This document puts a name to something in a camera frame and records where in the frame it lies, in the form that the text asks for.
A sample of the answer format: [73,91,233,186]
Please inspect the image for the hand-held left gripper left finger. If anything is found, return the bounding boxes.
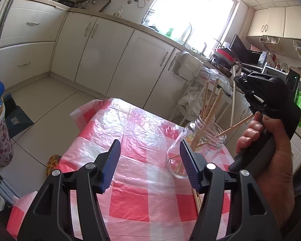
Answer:
[16,139,122,241]

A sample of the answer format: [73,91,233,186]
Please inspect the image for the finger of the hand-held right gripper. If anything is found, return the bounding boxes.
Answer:
[233,73,254,92]

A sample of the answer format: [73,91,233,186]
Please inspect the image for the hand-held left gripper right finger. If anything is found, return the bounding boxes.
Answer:
[179,139,284,241]

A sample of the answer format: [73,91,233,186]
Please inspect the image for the clear glass jar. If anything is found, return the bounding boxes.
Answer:
[166,117,227,180]

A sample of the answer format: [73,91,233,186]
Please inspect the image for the bunch of wooden chopsticks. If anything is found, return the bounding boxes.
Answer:
[174,78,255,214]

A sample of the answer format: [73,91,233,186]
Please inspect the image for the person's right hand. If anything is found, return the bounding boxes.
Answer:
[235,112,301,228]

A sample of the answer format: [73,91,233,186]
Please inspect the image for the black microwave oven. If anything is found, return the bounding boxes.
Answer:
[229,34,269,67]

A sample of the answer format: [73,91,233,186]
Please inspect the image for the clear plastic bags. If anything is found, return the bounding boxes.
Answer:
[198,66,232,91]

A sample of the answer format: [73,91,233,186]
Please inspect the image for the red and black cookware stack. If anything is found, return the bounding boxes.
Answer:
[208,46,237,77]

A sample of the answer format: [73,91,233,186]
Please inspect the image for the white rolling cart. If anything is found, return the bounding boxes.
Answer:
[171,68,231,128]

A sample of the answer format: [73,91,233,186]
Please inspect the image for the red white checkered tablecloth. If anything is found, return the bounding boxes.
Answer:
[6,97,235,241]

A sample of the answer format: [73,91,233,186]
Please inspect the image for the white plastic bag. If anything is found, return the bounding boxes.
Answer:
[178,87,206,117]

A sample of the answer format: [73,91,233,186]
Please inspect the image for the white hanging trash bin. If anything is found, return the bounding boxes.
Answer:
[174,51,203,81]

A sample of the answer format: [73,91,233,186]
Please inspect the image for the colourful knitted slipper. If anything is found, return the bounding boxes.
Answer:
[46,154,63,176]

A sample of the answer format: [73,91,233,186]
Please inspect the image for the chrome sink faucet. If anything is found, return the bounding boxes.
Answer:
[183,22,193,46]

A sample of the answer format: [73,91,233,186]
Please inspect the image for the bright kitchen window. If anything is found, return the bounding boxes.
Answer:
[142,0,239,52]

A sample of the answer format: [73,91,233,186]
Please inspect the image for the dark doormat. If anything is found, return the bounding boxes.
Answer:
[4,94,35,138]

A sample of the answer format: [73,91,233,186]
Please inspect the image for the cream base cabinets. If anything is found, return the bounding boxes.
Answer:
[0,0,301,176]

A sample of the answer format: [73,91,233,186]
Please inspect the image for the floral fabric bin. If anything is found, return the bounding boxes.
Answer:
[0,119,14,167]

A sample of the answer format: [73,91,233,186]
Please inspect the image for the brown-rimmed tray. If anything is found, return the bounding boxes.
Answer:
[89,0,111,12]

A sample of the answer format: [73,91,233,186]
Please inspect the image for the cream wall cabinets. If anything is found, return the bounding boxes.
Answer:
[247,5,301,41]

